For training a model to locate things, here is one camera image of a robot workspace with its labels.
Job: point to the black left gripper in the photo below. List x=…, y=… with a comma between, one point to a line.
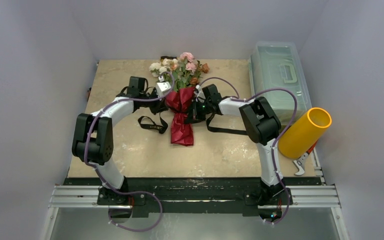
x=160, y=106

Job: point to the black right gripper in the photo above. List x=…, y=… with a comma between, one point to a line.
x=192, y=111

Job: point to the black printed ribbon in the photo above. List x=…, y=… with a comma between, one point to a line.
x=161, y=128

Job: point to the red paper flower bouquet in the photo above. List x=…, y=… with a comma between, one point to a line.
x=187, y=72

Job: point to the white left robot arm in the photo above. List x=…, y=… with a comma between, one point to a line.
x=93, y=139

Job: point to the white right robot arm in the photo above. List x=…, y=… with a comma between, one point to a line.
x=261, y=124

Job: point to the yellow cylinder vase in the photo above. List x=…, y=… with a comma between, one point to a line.
x=304, y=133

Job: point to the clear plastic storage box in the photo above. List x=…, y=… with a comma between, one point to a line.
x=277, y=65

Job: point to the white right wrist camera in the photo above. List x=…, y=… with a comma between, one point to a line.
x=198, y=92

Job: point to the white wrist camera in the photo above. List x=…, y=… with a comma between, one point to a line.
x=163, y=89
x=198, y=92

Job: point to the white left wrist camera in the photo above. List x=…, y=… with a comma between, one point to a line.
x=163, y=89

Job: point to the black table edge rail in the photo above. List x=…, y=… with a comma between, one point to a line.
x=146, y=191

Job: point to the red handled pliers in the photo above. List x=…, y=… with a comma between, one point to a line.
x=301, y=161

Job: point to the aluminium frame rail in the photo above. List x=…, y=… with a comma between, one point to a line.
x=312, y=196

